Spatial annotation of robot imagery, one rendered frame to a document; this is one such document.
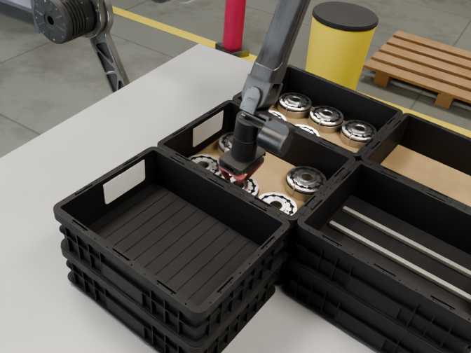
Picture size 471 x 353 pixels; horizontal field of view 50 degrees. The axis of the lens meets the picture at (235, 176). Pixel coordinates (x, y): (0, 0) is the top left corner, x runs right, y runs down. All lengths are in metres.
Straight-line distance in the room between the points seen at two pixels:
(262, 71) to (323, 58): 1.97
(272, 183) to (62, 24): 1.03
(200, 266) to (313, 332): 0.29
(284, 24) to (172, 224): 0.50
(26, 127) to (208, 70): 1.32
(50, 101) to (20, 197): 1.80
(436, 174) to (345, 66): 1.64
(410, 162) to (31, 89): 2.47
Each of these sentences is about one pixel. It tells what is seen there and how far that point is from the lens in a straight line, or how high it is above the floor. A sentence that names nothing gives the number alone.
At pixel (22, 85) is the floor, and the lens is 3.44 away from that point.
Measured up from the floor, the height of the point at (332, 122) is 0.86.
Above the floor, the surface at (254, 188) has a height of 0.86.
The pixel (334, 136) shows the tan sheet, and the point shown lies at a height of 0.83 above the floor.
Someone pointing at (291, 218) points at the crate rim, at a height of 0.93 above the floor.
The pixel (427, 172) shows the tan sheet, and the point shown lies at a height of 0.83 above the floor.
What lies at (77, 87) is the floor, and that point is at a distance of 3.35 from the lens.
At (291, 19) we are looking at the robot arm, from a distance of 1.05.
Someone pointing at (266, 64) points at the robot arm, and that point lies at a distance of 1.06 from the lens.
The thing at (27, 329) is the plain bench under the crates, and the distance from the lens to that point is 1.19.
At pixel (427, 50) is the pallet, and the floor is 0.11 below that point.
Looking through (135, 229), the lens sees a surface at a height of 0.83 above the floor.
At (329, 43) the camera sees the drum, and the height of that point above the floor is 0.48.
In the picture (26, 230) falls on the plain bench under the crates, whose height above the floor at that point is 0.70.
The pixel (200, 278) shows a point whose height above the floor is 0.83.
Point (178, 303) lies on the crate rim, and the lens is 0.91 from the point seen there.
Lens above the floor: 1.66
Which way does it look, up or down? 39 degrees down
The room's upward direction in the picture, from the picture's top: 6 degrees clockwise
